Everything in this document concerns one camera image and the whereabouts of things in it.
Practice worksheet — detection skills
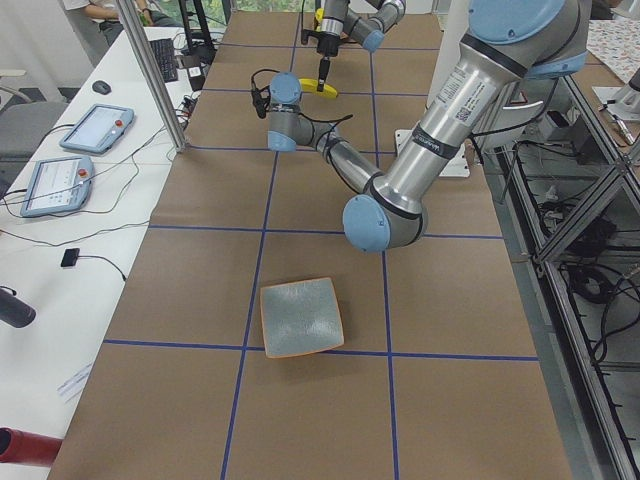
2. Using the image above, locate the black small box device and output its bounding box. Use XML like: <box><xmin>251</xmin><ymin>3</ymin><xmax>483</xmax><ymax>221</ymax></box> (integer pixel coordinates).
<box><xmin>60</xmin><ymin>248</ymin><xmax>80</xmax><ymax>268</ymax></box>

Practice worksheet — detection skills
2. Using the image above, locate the aluminium frame post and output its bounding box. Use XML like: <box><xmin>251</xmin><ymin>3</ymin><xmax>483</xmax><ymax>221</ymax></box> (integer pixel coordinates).
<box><xmin>115</xmin><ymin>0</ymin><xmax>186</xmax><ymax>153</ymax></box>

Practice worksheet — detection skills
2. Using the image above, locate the black keyboard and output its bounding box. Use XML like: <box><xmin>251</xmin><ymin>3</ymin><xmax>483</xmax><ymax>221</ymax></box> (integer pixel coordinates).
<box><xmin>149</xmin><ymin>38</ymin><xmax>178</xmax><ymax>83</ymax></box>

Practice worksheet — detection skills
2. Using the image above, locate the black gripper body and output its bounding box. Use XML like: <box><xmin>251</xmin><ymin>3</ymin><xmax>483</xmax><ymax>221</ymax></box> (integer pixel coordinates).
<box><xmin>305</xmin><ymin>30</ymin><xmax>343</xmax><ymax>57</ymax></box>

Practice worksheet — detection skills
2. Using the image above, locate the black computer mouse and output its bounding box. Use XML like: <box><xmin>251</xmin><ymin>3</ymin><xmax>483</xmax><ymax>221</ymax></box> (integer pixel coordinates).
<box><xmin>92</xmin><ymin>80</ymin><xmax>112</xmax><ymax>95</ymax></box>

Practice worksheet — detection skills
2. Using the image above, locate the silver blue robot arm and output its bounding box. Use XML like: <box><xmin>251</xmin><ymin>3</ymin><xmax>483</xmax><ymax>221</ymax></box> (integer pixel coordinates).
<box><xmin>301</xmin><ymin>0</ymin><xmax>406</xmax><ymax>93</ymax></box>
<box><xmin>254</xmin><ymin>1</ymin><xmax>591</xmax><ymax>252</ymax></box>

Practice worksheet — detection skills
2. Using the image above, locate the teach pendant near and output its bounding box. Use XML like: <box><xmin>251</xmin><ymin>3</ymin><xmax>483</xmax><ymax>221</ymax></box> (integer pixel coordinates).
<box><xmin>20</xmin><ymin>155</ymin><xmax>94</xmax><ymax>218</ymax></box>

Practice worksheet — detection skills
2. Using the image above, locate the teach pendant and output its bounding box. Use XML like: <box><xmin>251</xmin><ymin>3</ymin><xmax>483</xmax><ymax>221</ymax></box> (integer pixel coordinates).
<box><xmin>20</xmin><ymin>155</ymin><xmax>94</xmax><ymax>218</ymax></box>
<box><xmin>59</xmin><ymin>104</ymin><xmax>135</xmax><ymax>155</ymax></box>

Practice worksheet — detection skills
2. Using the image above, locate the teach pendant far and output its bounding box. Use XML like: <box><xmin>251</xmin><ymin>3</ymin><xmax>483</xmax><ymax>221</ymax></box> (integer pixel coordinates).
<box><xmin>59</xmin><ymin>104</ymin><xmax>135</xmax><ymax>155</ymax></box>

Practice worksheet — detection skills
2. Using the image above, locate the yellow banana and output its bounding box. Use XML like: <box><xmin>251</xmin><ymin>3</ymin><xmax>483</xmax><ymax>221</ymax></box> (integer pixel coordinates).
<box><xmin>299</xmin><ymin>78</ymin><xmax>338</xmax><ymax>99</ymax></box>

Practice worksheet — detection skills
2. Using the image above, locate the red cylinder object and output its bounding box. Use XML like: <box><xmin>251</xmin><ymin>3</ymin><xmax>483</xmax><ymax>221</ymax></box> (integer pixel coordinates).
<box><xmin>1</xmin><ymin>427</ymin><xmax>63</xmax><ymax>467</ymax></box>

